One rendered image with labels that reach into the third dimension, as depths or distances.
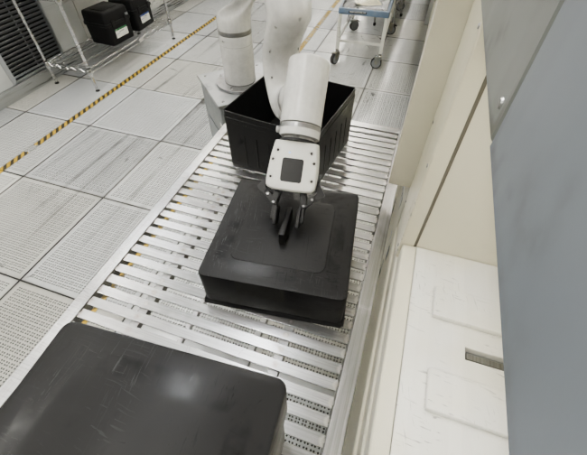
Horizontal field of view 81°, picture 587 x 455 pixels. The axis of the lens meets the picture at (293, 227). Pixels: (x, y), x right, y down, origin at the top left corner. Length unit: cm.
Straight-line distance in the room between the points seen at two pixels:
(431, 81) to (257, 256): 45
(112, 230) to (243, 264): 148
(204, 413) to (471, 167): 49
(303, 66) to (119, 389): 59
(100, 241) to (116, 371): 164
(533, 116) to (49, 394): 48
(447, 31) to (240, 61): 87
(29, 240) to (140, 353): 186
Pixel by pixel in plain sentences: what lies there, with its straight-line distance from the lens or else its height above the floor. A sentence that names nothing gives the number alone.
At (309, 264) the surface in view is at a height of 86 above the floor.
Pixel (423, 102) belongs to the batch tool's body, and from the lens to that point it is 73.
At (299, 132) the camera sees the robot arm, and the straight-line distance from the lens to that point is 68.
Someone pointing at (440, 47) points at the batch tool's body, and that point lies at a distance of 69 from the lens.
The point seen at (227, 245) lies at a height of 86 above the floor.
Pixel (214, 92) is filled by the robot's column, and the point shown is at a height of 76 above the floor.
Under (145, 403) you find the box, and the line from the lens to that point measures 44.
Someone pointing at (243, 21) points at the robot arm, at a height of 99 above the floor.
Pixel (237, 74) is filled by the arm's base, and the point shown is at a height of 82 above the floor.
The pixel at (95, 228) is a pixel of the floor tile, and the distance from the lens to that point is 215.
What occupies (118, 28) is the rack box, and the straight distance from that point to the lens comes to 378.
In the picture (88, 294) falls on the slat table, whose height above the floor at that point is 76.
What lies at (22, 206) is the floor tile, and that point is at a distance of 252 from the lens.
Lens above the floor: 141
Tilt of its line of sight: 49 degrees down
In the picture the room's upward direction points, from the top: straight up
